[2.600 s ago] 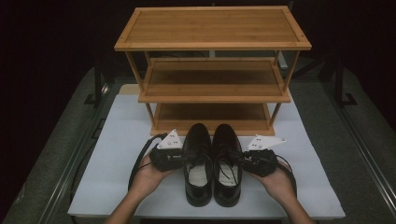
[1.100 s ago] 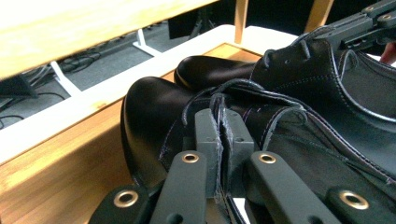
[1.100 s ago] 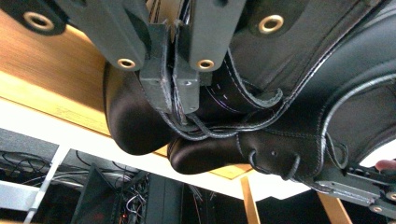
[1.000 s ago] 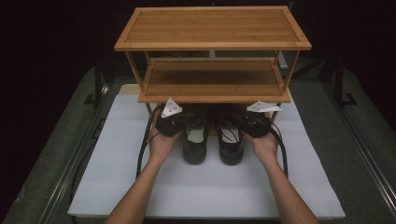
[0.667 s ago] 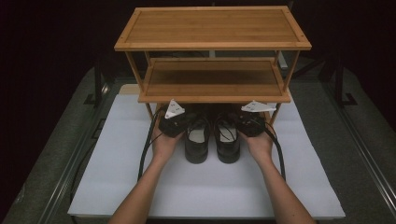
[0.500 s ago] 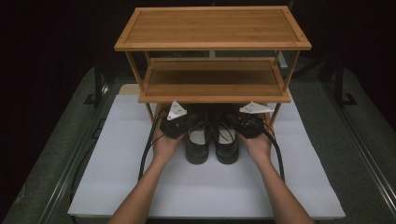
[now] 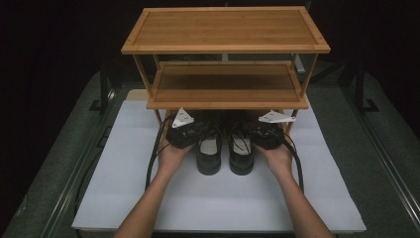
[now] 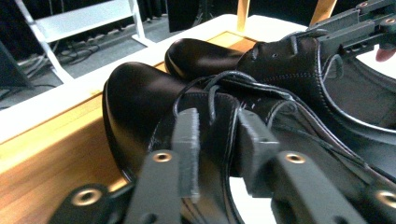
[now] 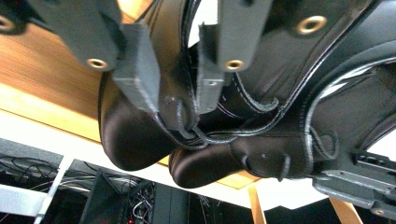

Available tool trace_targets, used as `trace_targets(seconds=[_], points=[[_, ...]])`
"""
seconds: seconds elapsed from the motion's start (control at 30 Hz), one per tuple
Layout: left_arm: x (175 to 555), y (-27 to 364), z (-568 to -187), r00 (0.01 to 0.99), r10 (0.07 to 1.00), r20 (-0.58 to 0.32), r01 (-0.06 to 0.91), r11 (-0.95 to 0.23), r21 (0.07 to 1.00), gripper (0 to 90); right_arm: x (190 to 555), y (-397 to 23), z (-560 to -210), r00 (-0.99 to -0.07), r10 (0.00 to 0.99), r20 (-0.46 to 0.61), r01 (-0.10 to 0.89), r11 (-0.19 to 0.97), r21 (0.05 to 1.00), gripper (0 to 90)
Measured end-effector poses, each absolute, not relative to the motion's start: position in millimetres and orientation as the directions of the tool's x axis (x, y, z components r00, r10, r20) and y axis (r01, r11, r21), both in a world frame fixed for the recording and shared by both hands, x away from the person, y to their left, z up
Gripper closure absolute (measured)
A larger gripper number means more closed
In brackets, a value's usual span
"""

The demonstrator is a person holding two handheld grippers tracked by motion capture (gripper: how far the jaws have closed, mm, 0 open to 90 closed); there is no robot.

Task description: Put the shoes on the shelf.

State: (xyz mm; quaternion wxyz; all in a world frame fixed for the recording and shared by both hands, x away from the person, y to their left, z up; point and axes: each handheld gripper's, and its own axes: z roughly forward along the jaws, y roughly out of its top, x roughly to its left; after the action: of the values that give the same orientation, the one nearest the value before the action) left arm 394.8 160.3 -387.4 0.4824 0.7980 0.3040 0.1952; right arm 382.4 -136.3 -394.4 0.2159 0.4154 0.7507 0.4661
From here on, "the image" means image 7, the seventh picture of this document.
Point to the person's left hand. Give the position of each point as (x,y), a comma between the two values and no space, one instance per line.
(171,157)

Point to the black leather shoe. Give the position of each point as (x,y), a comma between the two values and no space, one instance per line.
(209,162)
(241,162)

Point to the wooden three-tier shoe rack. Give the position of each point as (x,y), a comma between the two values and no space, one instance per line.
(224,31)

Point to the metal floor rail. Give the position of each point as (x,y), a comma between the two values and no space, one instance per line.
(71,188)
(386,158)

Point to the black metal stand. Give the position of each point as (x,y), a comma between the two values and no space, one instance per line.
(104,89)
(360,89)

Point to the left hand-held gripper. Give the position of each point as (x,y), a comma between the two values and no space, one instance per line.
(181,134)

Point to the person's right hand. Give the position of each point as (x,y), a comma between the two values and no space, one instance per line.
(279,158)

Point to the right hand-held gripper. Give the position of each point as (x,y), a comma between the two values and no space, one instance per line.
(269,135)

